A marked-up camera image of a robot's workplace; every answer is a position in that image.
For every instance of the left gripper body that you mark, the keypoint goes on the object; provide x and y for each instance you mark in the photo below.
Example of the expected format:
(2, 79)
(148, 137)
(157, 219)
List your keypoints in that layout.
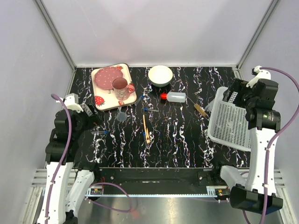
(85, 121)

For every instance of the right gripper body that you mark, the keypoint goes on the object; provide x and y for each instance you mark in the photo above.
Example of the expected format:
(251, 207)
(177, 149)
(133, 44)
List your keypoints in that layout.
(244, 96)

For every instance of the blue cap test tube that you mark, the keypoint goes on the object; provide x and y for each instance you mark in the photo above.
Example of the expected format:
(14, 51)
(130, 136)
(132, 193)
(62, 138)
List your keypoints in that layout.
(99, 132)
(150, 110)
(145, 139)

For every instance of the white plastic basket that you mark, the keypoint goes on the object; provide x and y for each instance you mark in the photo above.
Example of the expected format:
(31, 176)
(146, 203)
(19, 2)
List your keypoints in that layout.
(227, 124)

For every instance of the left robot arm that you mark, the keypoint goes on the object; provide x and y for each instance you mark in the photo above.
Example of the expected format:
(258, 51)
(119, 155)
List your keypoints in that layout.
(60, 205)

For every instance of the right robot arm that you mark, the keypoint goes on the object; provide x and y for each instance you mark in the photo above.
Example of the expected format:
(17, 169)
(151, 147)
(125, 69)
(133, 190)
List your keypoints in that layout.
(257, 192)

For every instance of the clear plastic funnel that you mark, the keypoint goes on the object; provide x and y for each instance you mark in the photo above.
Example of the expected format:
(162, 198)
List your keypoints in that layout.
(121, 116)

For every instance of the pink dotted plate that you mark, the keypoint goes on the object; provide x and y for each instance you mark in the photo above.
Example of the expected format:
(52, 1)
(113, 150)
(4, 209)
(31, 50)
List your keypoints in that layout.
(104, 77)

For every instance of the pink patterned mug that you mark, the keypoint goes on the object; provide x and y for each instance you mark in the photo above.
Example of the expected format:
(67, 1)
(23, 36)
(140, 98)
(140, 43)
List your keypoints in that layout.
(122, 89)

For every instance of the red cap wash bottle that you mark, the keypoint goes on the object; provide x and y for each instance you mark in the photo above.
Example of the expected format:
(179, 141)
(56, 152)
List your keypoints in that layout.
(177, 97)

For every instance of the white green bowl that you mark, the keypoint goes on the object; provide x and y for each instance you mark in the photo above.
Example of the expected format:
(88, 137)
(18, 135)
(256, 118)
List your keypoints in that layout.
(160, 75)

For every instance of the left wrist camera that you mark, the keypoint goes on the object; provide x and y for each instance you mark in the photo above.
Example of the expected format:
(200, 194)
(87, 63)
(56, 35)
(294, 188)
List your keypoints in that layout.
(72, 103)

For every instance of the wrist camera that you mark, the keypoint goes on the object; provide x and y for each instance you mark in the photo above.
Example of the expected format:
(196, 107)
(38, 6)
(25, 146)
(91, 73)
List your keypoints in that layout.
(72, 103)
(260, 73)

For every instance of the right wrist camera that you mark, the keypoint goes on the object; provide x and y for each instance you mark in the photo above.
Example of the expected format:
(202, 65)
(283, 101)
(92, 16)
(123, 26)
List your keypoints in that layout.
(260, 73)

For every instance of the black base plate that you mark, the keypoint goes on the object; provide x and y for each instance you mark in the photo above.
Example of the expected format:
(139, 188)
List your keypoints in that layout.
(161, 181)

